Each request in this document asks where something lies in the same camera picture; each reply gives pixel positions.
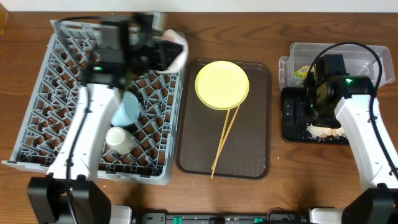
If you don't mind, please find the spilled rice pile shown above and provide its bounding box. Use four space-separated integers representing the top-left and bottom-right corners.
307 124 346 138

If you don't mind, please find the grey plastic dish rack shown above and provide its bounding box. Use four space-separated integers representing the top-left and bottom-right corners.
4 22 184 185

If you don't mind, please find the black tray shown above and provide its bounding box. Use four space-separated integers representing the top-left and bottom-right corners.
281 87 349 145

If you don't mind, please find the wooden chopstick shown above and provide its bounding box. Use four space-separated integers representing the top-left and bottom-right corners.
211 110 230 179
211 104 241 179

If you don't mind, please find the yellow plate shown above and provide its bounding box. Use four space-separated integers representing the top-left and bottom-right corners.
195 61 250 110

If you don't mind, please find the white bowl with rice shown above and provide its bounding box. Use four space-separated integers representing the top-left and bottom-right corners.
155 29 190 75

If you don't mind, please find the light blue bowl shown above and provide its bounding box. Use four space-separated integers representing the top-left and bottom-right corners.
111 91 140 127

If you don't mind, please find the brown serving tray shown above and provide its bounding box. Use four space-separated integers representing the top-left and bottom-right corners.
175 59 272 180

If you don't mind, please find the green snack wrapper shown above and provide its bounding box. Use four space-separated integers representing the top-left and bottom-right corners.
294 65 310 78

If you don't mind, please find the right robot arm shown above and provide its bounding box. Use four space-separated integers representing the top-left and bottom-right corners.
304 54 397 223

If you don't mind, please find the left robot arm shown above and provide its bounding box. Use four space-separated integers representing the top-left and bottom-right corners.
27 11 188 223

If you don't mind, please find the clear plastic bin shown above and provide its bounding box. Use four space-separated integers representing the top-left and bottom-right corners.
279 42 396 89

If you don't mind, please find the white paper cup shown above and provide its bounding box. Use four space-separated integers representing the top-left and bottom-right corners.
105 127 136 154

